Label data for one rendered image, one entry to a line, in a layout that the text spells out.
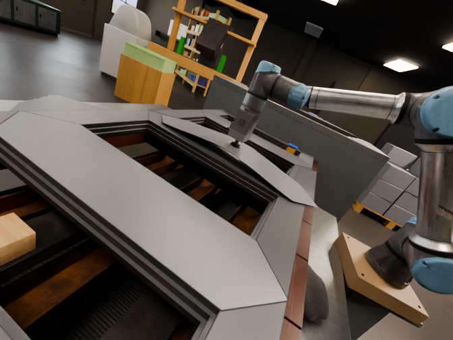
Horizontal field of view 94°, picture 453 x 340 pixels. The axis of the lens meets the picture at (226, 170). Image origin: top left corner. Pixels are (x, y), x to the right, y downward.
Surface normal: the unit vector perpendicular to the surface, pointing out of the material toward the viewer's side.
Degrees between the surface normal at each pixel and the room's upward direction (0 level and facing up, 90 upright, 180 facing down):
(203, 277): 0
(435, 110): 84
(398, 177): 90
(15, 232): 0
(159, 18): 90
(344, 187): 90
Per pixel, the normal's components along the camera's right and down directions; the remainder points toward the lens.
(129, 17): -0.21, 0.36
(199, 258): 0.37, -0.83
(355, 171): -0.40, 0.25
